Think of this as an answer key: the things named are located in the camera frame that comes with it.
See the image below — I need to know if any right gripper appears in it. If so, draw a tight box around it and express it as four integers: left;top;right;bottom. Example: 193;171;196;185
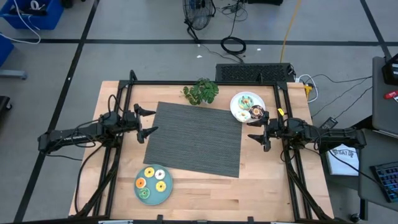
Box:
246;110;289;153

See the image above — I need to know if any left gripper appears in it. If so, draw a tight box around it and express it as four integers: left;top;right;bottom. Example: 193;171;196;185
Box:
122;103;159;144

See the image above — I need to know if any large chocolate iced donut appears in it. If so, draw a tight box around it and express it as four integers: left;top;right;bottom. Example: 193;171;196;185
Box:
249;105;266;120

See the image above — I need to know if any large white iced donut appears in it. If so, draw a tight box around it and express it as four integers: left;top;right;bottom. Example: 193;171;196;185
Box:
235;109;252;124

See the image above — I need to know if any large mint iced donut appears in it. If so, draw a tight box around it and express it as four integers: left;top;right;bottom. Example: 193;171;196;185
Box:
238;95;255;111

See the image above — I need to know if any grey woven placemat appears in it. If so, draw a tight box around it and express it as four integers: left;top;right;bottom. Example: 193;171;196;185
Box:
142;101;243;179

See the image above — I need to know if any white round plate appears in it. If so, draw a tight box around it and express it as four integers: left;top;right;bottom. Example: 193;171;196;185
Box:
229;91;267;124

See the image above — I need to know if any black vented equipment case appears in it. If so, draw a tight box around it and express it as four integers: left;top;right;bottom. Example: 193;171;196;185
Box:
215;62;296;83

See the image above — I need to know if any green plant in white pot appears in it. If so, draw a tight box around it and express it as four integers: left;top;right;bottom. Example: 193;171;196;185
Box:
181;77;220;106

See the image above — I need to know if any yellow power connector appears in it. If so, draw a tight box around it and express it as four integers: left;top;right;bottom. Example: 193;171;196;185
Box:
303;83;313;101

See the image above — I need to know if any black power adapter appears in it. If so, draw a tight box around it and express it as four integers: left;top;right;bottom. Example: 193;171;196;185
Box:
319;116;340;131

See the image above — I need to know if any teal round plate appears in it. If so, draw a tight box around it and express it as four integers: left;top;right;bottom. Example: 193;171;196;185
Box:
134;164;174;206

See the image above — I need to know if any white printed booklet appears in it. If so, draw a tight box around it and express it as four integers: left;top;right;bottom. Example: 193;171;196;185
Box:
325;143;360;177

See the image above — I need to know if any grey desk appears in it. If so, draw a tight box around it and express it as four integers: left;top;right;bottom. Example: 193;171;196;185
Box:
357;128;398;213
371;55;398;140

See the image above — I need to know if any black floor fan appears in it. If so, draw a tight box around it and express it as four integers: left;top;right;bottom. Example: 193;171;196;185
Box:
182;0;217;44

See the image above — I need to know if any black floor box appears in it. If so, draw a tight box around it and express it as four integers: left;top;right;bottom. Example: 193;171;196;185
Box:
247;0;284;6

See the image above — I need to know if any red flat item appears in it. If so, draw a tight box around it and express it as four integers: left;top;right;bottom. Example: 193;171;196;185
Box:
383;90;398;102

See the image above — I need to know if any black computer keyboard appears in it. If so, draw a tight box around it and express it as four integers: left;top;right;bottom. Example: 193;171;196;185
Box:
369;161;398;203

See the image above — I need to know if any grey stand foot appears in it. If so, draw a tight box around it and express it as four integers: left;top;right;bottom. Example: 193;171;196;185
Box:
0;68;28;80

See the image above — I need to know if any blue plastic bin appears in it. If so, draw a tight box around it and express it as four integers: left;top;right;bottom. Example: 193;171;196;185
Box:
0;0;65;31
0;33;15;68

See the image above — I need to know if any black chair base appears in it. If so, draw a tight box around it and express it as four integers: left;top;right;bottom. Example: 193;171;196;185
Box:
0;95;13;118

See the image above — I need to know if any black desk device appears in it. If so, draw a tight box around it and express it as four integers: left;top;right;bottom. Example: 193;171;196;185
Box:
381;53;398;86

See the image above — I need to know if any black metal table frame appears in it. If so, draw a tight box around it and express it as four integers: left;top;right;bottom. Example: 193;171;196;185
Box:
68;70;335;224

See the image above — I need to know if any white looped cable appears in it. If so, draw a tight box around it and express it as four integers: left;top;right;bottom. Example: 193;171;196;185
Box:
295;73;320;103

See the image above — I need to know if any black cable with coil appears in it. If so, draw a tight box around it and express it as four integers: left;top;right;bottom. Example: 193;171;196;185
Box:
219;0;249;65

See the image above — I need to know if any yellow hanging cable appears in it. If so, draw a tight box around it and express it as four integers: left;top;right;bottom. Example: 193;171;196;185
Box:
279;0;302;63

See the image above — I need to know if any white floor cable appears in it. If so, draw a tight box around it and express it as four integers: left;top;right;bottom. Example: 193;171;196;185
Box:
0;0;42;45

